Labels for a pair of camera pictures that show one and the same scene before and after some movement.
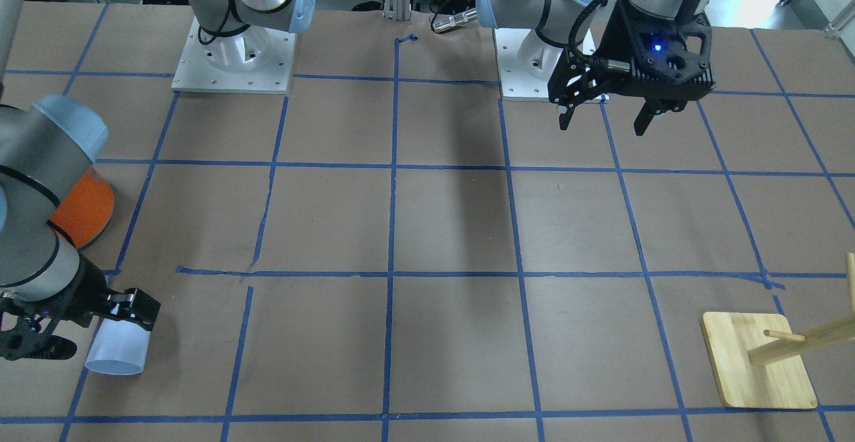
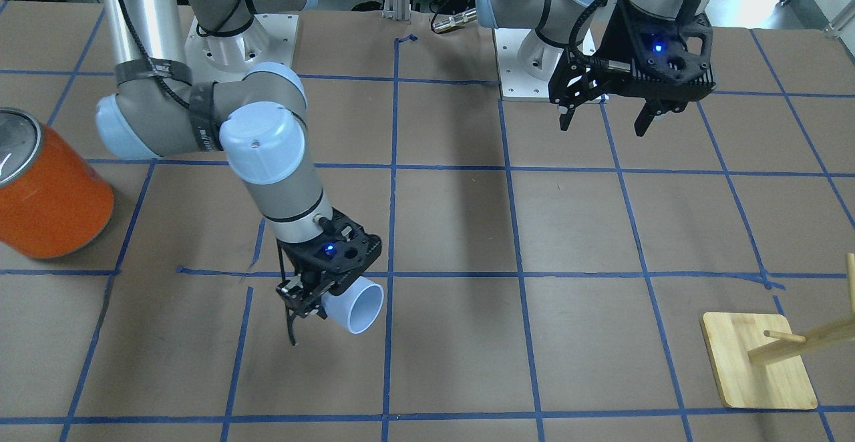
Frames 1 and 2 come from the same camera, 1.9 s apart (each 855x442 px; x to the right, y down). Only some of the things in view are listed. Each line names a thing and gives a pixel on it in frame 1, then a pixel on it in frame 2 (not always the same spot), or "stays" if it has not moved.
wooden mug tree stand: [759, 360] stays
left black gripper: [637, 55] stays
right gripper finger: [131, 304] -> [304, 299]
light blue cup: [119, 348] -> [357, 308]
